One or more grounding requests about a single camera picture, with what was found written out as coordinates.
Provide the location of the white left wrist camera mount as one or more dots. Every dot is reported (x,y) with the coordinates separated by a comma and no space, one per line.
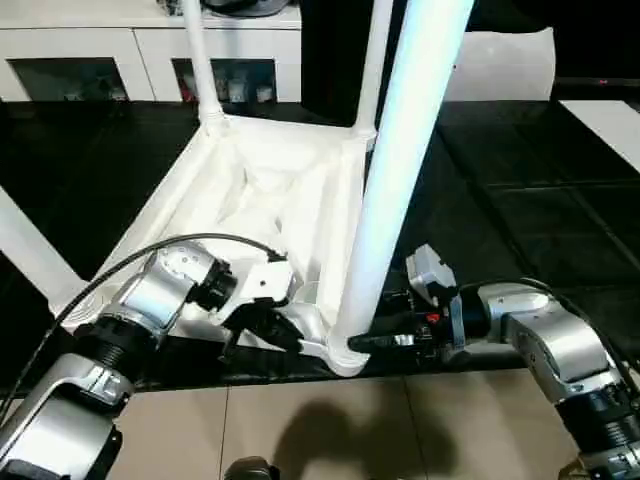
(265,282)

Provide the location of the black table mat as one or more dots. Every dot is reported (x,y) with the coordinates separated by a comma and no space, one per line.
(525,200)

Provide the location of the grey helmet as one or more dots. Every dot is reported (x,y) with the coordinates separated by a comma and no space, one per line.
(250,6)

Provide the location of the red packet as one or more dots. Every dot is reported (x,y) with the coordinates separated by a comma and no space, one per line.
(186,90)

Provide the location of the black tangled items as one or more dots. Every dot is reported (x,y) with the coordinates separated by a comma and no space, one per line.
(170,3)

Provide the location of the black box with gold label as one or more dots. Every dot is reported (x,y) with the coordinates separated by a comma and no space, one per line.
(325,60)

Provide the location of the white flat board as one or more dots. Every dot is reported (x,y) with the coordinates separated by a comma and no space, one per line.
(600,125)

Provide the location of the white plastic table top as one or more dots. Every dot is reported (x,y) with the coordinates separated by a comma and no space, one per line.
(275,150)

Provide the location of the dark robot left foot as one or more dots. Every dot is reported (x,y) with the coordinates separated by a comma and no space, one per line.
(250,470)

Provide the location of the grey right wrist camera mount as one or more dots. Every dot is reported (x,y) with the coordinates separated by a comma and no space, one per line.
(425,265)

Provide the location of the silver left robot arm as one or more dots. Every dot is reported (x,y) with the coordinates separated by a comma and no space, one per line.
(165,290)

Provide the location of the white glass-door cabinet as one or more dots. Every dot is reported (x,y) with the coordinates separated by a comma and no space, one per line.
(75,42)

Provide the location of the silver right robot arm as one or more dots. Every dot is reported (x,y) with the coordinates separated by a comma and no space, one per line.
(550,340)

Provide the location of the white bag with round fitting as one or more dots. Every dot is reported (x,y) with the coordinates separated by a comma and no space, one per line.
(500,65)

